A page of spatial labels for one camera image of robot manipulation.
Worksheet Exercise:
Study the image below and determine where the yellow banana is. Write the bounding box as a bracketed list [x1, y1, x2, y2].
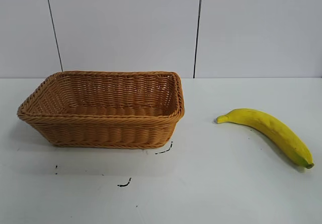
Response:
[215, 108, 315, 170]

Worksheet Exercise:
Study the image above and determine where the brown woven wicker basket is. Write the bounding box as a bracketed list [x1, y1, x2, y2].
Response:
[17, 70, 186, 149]

